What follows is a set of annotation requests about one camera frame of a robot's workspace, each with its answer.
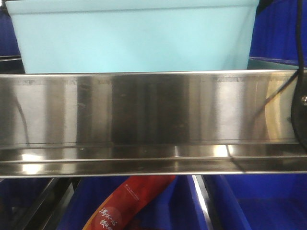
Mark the dark blue bin lower right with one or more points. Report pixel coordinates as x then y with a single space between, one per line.
259 201

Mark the dark blue bin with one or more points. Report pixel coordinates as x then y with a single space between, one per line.
259 201
8 42
176 208
273 36

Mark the light blue plastic bin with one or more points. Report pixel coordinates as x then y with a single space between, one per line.
80 36

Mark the red snack bag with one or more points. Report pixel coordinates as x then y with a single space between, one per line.
126 201

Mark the stainless steel shelf rail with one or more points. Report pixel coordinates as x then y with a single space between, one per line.
213 122

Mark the dark blue bin lower centre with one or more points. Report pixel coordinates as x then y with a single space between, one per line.
176 208

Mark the dark blue bin left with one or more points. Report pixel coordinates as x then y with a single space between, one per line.
8 42

